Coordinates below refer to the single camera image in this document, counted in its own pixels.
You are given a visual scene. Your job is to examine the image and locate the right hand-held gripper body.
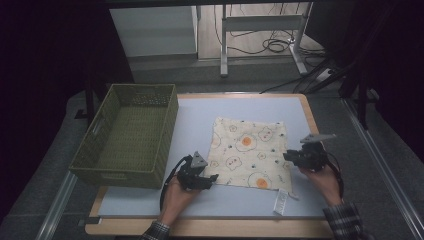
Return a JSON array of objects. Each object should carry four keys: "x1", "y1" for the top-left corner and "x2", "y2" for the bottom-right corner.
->
[{"x1": 293, "y1": 133, "x2": 338, "y2": 173}]

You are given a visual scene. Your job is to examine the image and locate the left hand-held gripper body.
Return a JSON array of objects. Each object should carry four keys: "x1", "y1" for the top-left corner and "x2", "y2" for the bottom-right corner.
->
[{"x1": 176, "y1": 151, "x2": 209, "y2": 191}]

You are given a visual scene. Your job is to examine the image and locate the cream egg-print cloth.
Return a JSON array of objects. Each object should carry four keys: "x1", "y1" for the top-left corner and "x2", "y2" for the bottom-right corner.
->
[{"x1": 203, "y1": 116, "x2": 300, "y2": 216}]

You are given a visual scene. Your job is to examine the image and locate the green woven basket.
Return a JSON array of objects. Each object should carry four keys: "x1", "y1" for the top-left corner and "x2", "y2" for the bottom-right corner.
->
[{"x1": 68, "y1": 83, "x2": 180, "y2": 190}]

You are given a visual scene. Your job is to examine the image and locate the person's left hand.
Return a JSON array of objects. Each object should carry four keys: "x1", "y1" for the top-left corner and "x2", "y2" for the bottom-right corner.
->
[{"x1": 159, "y1": 175, "x2": 202, "y2": 225}]

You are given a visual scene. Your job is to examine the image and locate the person's right hand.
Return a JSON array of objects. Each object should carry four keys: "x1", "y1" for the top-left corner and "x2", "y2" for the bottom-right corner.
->
[{"x1": 298, "y1": 163, "x2": 344, "y2": 207}]

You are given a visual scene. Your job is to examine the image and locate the black metal stand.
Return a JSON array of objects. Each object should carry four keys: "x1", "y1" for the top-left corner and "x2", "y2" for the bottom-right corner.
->
[{"x1": 339, "y1": 59, "x2": 382, "y2": 131}]

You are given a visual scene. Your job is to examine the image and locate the white power strip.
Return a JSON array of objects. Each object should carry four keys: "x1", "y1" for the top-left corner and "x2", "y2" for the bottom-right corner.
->
[{"x1": 314, "y1": 68, "x2": 335, "y2": 83}]

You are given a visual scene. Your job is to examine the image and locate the white cabinet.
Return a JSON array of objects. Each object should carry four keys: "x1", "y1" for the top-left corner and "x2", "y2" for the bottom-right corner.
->
[{"x1": 109, "y1": 5, "x2": 200, "y2": 58}]

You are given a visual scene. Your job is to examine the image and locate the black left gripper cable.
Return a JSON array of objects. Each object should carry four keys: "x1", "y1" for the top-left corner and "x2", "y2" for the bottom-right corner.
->
[{"x1": 159, "y1": 155, "x2": 193, "y2": 213}]

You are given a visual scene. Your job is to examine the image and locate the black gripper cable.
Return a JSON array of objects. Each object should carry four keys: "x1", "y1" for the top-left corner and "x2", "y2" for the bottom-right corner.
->
[
  {"x1": 324, "y1": 151, "x2": 345, "y2": 198},
  {"x1": 159, "y1": 155, "x2": 193, "y2": 213}
]

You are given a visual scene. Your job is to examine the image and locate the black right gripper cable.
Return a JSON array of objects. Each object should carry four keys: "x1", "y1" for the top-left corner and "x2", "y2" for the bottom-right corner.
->
[{"x1": 324, "y1": 151, "x2": 345, "y2": 198}]

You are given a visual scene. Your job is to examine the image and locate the metal floor rail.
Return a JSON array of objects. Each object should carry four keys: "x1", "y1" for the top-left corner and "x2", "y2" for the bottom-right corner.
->
[
  {"x1": 34, "y1": 171, "x2": 78, "y2": 240},
  {"x1": 342, "y1": 98, "x2": 424, "y2": 240}
]

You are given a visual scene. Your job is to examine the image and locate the coiled black floor cables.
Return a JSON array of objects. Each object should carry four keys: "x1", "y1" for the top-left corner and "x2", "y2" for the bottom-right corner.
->
[{"x1": 213, "y1": 3, "x2": 327, "y2": 58}]

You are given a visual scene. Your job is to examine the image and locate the white metal desk frame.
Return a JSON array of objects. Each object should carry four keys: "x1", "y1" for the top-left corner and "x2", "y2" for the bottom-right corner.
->
[{"x1": 219, "y1": 2, "x2": 314, "y2": 78}]

